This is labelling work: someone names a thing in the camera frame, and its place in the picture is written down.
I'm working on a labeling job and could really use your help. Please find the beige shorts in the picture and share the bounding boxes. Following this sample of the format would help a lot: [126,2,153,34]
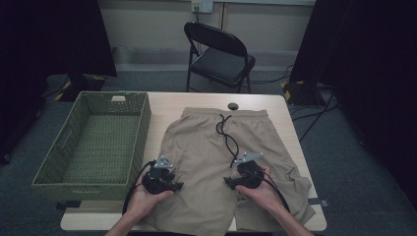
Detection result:
[144,107,317,236]

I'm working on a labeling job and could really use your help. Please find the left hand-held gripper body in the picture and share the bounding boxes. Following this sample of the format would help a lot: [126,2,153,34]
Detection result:
[141,155,177,196]

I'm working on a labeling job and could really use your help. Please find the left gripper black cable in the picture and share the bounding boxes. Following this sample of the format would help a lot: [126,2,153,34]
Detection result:
[121,159,157,216]

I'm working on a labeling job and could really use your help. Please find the person's right hand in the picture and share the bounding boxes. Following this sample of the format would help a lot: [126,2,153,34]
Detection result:
[235,164,287,216]

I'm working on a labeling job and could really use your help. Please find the thin black floor cable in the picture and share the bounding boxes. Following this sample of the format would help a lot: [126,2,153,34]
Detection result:
[249,64,295,85]

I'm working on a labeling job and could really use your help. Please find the black curtain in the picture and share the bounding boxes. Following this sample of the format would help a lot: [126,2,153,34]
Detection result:
[289,0,417,209]
[0,0,118,165]

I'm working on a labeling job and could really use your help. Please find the black tape strip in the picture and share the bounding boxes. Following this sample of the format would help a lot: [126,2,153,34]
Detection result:
[307,198,329,207]
[55,200,83,211]

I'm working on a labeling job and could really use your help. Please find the white wall outlet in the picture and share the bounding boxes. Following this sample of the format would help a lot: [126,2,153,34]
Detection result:
[191,0,214,14]

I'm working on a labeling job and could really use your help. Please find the black stand base striped tape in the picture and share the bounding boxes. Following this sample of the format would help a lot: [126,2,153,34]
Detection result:
[279,80,327,107]
[42,73,108,102]

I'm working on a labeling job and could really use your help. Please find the person's left hand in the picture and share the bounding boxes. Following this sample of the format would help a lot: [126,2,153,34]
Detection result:
[125,171,175,221]

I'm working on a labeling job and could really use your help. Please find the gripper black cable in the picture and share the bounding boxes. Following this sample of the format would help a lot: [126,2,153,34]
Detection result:
[121,159,157,216]
[261,170,291,213]

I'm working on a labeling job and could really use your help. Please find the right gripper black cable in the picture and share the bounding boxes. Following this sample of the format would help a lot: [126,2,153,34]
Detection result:
[261,170,291,213]

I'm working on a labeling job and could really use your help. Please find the black folding chair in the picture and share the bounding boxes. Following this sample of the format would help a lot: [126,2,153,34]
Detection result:
[183,21,257,94]

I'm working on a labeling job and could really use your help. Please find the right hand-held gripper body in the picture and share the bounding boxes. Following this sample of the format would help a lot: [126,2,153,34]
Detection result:
[233,150,265,191]

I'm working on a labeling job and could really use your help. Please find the green woven basket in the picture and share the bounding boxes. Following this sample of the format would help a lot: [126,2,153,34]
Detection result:
[31,90,152,202]

